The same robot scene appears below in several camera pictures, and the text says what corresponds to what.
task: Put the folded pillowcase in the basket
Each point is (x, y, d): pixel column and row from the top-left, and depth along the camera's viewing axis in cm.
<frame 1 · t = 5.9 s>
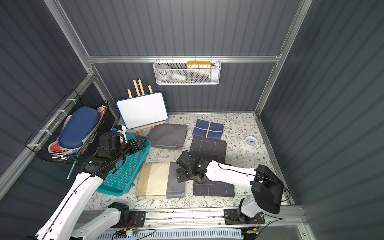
left hand: (138, 140, 73), fingers open
right hand: (184, 172, 80), fingers open
blue framed whiteboard: (142, 110, 96), point 21 cm above the table
grey folded pillowcase: (168, 136, 104), point 4 cm above the table
teal plastic basket: (119, 185, 86), on the table
navy folded pillowcase yellow stripe: (208, 129, 110), point 2 cm above the table
beige and grey folded pillowcase: (159, 180, 87), point 2 cm above the table
dark grid pillowcase upper: (212, 148, 99), point 3 cm above the table
dark grid pillowcase lower: (213, 188, 83), point 3 cm above the table
small white round clock: (251, 142, 101), point 4 cm above the table

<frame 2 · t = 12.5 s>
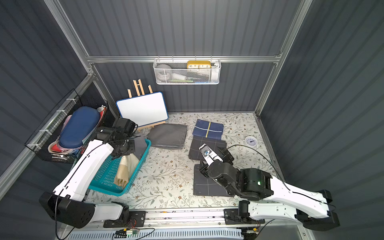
left hand: (126, 150, 74), fingers closed
right hand: (213, 154, 62), fingers open
beige and grey folded pillowcase: (131, 162, 82), point 12 cm above the table
the other named things where they were.

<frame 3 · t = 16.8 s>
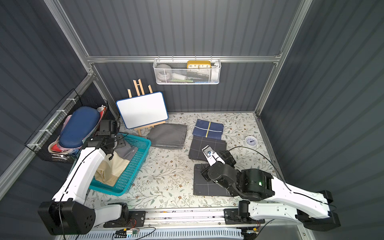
left hand: (113, 141, 78), fingers open
right hand: (213, 158, 63), fingers open
beige and grey folded pillowcase: (112, 171, 88), point 4 cm above the table
the other named things where they were.

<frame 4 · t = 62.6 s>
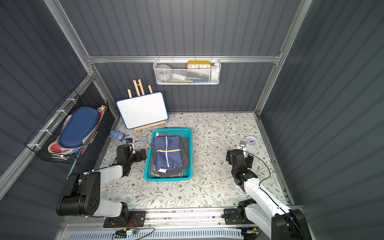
left hand: (137, 150, 94), fingers open
right hand: (243, 152, 85), fingers open
navy folded pillowcase yellow stripe: (168, 153, 88), point 10 cm above the table
